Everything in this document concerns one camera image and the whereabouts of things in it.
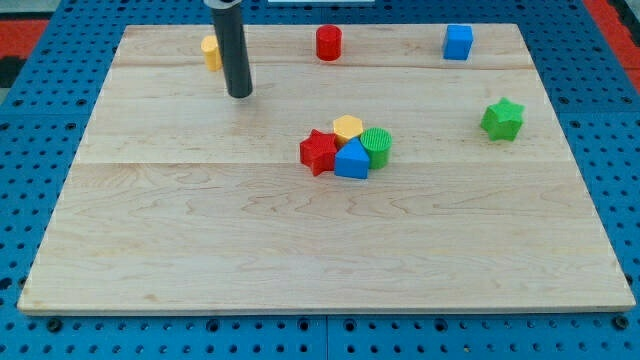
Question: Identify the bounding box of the yellow heart block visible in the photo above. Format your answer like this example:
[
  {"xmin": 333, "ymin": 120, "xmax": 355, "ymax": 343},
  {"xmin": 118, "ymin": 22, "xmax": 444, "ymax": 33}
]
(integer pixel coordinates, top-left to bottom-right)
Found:
[{"xmin": 201, "ymin": 35, "xmax": 223, "ymax": 72}]

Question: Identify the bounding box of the blue triangle block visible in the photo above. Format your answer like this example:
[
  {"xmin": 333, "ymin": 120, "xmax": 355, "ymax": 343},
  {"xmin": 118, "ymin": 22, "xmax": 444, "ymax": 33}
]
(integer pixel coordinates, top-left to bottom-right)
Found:
[{"xmin": 334, "ymin": 138, "xmax": 370, "ymax": 179}]

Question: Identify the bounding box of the blue cube block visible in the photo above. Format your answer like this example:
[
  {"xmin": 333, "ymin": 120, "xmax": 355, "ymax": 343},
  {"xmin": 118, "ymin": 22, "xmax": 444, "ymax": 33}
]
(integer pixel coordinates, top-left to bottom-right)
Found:
[{"xmin": 442, "ymin": 24, "xmax": 474, "ymax": 61}]

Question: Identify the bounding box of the red star block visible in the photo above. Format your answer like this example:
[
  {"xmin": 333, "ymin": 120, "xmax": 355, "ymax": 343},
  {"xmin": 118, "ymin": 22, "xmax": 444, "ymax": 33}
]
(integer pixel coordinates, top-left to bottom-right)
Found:
[{"xmin": 299, "ymin": 129, "xmax": 337, "ymax": 176}]

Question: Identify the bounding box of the green star block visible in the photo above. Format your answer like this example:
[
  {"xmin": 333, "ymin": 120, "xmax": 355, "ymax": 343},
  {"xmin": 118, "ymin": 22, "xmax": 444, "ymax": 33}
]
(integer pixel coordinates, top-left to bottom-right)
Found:
[{"xmin": 480, "ymin": 97, "xmax": 525, "ymax": 141}]

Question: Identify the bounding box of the green cylinder block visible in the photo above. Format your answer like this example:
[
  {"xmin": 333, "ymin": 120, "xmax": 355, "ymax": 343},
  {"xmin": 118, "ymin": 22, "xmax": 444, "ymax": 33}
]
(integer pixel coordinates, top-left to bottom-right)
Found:
[{"xmin": 360, "ymin": 127, "xmax": 392, "ymax": 169}]

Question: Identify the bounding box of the yellow hexagon block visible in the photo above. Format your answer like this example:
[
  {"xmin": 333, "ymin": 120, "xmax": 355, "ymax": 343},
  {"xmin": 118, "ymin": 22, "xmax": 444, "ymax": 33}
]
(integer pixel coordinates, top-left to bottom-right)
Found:
[{"xmin": 333, "ymin": 115, "xmax": 364, "ymax": 148}]

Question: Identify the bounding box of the wooden board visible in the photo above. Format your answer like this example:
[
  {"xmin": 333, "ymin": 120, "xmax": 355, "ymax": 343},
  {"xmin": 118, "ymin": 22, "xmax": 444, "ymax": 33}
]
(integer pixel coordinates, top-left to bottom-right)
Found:
[{"xmin": 18, "ymin": 24, "xmax": 635, "ymax": 316}]

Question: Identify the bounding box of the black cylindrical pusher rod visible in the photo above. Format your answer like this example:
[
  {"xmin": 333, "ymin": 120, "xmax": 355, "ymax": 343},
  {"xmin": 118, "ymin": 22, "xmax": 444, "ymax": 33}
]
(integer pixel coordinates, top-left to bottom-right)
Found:
[{"xmin": 203, "ymin": 0, "xmax": 253, "ymax": 98}]

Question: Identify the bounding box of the red cylinder block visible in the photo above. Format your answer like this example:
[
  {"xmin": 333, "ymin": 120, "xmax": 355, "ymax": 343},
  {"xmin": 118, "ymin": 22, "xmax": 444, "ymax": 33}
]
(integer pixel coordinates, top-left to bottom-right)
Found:
[{"xmin": 316, "ymin": 24, "xmax": 342, "ymax": 61}]

